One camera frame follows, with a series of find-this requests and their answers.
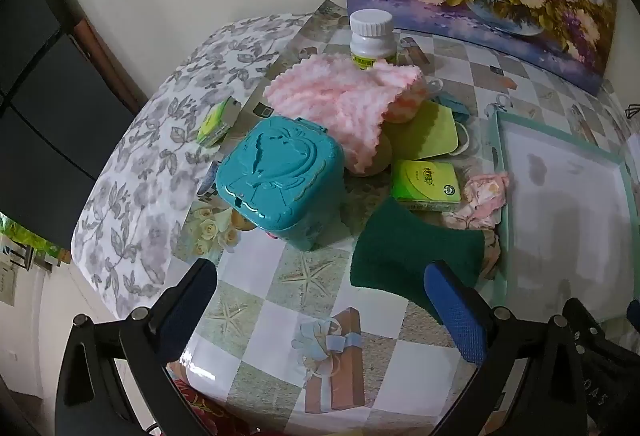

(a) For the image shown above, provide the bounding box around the pink floral scrunchie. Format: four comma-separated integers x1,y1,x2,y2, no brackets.
442,172,510,279

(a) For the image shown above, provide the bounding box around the lime green cloth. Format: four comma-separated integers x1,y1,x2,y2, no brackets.
383,101,459,160

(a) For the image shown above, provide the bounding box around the blue face mask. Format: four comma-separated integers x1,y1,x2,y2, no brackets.
426,78,471,156

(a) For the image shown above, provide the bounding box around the pink fluffy cloth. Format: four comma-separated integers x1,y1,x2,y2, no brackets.
262,54,423,174

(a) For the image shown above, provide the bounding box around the teal rimmed white tray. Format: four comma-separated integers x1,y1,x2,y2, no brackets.
480,112,639,321

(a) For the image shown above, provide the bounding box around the grey floral blanket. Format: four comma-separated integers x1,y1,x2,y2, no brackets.
72,14,308,319

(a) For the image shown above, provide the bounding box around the checkered printed tablecloth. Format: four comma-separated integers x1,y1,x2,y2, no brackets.
171,32,636,435

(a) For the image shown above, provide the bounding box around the dark cabinet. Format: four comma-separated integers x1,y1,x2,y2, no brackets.
1,0,140,248

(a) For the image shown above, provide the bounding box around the teal plastic box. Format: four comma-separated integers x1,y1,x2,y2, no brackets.
215,116,345,251

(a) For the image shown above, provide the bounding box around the small green tissue pack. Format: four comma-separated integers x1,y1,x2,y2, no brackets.
196,97,242,148

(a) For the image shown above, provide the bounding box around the white pill bottle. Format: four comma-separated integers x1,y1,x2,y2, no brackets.
349,9,397,69

